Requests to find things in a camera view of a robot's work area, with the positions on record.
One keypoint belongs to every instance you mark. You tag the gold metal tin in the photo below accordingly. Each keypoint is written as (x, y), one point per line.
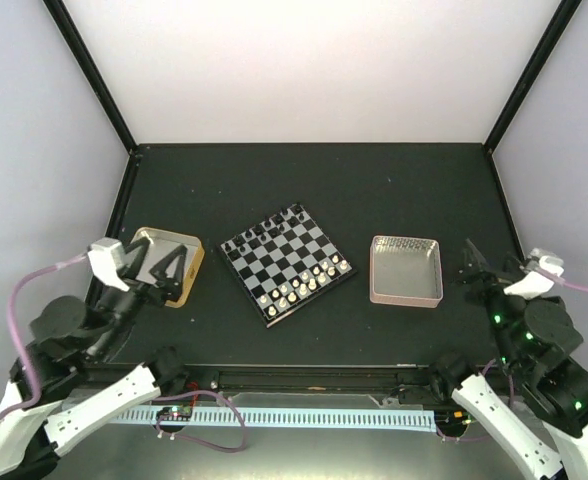
(162, 242)

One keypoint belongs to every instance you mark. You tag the black mounting rail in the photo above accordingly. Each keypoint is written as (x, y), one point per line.
(408, 384)

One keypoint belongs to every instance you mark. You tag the white slotted cable duct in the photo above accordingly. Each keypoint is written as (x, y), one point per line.
(306, 418)

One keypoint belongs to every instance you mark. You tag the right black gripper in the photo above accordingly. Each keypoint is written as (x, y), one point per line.
(490, 283)

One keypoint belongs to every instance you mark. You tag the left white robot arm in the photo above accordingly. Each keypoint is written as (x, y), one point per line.
(69, 336)

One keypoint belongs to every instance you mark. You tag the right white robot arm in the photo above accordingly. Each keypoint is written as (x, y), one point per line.
(535, 337)

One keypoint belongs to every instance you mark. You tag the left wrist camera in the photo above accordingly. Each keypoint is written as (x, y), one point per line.
(107, 257)

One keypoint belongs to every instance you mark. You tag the black and white chessboard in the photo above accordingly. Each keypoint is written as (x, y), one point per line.
(278, 249)

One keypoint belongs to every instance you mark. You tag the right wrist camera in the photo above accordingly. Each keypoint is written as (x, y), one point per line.
(542, 270)

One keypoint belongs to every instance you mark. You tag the left black frame post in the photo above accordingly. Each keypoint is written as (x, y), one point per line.
(65, 24)

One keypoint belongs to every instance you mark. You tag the black frame post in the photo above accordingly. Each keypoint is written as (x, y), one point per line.
(65, 24)
(543, 50)

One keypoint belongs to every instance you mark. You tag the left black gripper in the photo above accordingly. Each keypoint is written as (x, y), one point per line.
(162, 293)

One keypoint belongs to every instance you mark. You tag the right black frame post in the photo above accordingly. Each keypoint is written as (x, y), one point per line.
(543, 50)

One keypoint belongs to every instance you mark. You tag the pink tin with pieces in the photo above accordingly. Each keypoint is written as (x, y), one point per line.
(405, 271)

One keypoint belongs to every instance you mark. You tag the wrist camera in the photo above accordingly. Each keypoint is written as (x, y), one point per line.
(107, 257)
(542, 270)

